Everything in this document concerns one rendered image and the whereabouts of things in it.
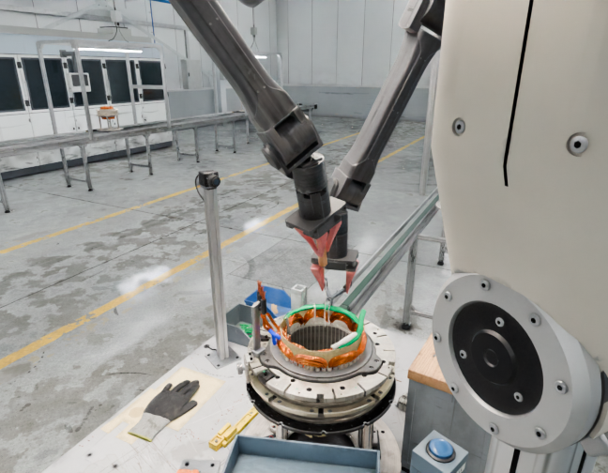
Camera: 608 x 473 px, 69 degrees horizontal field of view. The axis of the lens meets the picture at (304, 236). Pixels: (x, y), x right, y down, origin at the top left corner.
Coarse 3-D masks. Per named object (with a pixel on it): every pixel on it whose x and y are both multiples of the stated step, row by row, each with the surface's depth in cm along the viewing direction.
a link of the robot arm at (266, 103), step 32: (192, 0) 58; (192, 32) 62; (224, 32) 60; (224, 64) 61; (256, 64) 63; (256, 96) 63; (288, 96) 65; (256, 128) 68; (288, 128) 66; (288, 160) 68
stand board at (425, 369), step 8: (432, 336) 105; (424, 344) 101; (432, 344) 101; (424, 352) 99; (432, 352) 99; (416, 360) 96; (424, 360) 96; (432, 360) 96; (416, 368) 93; (424, 368) 93; (432, 368) 93; (408, 376) 94; (416, 376) 93; (424, 376) 91; (432, 376) 91; (440, 376) 91; (424, 384) 92; (432, 384) 91; (440, 384) 90; (448, 392) 89
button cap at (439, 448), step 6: (438, 438) 78; (432, 444) 77; (438, 444) 77; (444, 444) 77; (450, 444) 77; (432, 450) 76; (438, 450) 76; (444, 450) 76; (450, 450) 76; (438, 456) 75; (444, 456) 75; (450, 456) 75
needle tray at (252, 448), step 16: (240, 448) 77; (256, 448) 77; (272, 448) 76; (288, 448) 75; (304, 448) 75; (320, 448) 74; (336, 448) 74; (352, 448) 74; (240, 464) 75; (256, 464) 75; (272, 464) 75; (288, 464) 75; (304, 464) 75; (320, 464) 75; (336, 464) 75; (352, 464) 75; (368, 464) 74
